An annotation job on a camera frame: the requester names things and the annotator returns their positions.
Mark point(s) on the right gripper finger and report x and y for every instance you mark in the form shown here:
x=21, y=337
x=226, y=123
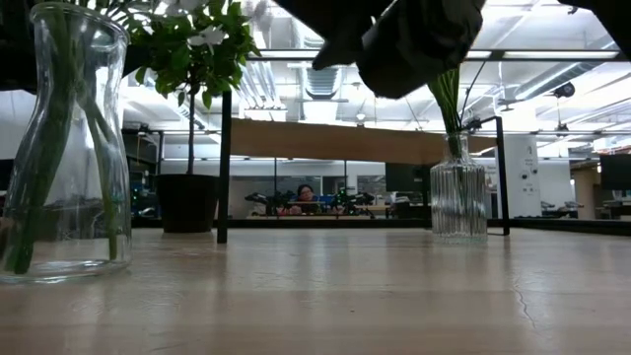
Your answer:
x=340, y=24

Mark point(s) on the yellow artificial flower spray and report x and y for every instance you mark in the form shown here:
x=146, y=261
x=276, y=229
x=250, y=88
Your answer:
x=448, y=103

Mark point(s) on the white artificial flower spray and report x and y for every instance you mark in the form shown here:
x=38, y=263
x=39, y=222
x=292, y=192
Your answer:
x=210, y=37

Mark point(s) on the ribbed clear glass vase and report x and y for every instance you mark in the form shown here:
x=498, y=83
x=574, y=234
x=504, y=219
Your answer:
x=458, y=197

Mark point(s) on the smooth clear glass vase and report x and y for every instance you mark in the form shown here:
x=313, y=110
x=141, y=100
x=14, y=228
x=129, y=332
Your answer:
x=69, y=232

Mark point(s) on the black background robot arm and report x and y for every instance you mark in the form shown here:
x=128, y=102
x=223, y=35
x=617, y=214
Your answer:
x=266, y=198
x=352, y=199

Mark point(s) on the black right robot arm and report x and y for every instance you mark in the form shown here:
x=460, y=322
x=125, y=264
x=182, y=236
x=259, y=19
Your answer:
x=611, y=20

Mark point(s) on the black computer monitor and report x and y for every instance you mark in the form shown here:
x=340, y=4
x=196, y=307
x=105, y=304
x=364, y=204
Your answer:
x=616, y=172
x=404, y=177

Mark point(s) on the person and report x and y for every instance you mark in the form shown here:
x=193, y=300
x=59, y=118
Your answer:
x=305, y=193

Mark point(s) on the green plant in black pot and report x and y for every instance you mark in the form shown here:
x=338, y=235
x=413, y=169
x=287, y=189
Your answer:
x=187, y=202

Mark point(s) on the wooden shelf with black frame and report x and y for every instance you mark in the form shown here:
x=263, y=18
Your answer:
x=345, y=143

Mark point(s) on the black aluminium rig frame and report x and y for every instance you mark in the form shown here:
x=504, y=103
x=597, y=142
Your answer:
x=542, y=55

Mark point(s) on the black ceiling-mounted camera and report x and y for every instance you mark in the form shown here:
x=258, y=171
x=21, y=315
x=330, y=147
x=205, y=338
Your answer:
x=565, y=91

